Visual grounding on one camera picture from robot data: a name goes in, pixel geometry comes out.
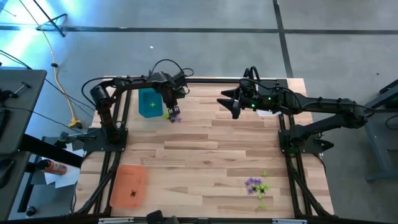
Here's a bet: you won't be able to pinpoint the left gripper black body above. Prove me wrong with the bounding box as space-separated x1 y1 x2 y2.
160 83 183 111

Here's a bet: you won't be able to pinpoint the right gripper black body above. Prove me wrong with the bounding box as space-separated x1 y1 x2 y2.
231 79 261 120

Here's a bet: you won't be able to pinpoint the teal plastic bin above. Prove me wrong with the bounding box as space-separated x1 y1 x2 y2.
138 88 165 118

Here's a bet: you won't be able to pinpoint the clear plastic bin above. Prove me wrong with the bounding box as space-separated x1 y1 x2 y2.
257 109 282 118

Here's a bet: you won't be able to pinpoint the orange plastic bin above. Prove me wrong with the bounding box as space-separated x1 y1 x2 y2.
109 164 149 210

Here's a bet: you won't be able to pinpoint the dark rounded blurry object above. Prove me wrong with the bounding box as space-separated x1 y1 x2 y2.
146 210 180 224

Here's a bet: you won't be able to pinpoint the black handheld tool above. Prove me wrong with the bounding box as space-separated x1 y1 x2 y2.
55 131 97 147

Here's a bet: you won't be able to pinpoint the white paper sheets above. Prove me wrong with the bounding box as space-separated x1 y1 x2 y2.
43 142 85 189

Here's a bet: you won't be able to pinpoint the black diagonal support bar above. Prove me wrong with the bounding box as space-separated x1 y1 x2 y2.
19 133 85 169

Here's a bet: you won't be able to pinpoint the orange spray can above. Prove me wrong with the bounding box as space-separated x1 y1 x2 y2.
37 159 68 175

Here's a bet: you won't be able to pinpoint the black tripod stand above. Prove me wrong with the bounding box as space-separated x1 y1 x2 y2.
32 0 68 38

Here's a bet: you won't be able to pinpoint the grey side table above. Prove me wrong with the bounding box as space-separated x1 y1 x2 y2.
0 68 48 220

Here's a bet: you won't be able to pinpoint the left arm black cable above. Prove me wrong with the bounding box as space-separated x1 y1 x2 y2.
81 58 194 108

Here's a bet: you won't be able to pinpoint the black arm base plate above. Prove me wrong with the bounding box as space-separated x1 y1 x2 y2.
83 128 129 153
278 128 326 155

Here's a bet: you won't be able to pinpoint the yellow cable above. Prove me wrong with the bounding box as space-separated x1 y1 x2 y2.
18 0 83 129

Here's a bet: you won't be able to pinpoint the grey blue workbench frame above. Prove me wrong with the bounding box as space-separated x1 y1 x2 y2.
341 79 398 183

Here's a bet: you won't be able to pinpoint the black T-handle tool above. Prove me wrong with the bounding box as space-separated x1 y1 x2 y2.
14 81 32 96

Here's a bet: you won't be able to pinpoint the black floor cable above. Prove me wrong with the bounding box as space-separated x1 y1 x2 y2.
0 49 98 121

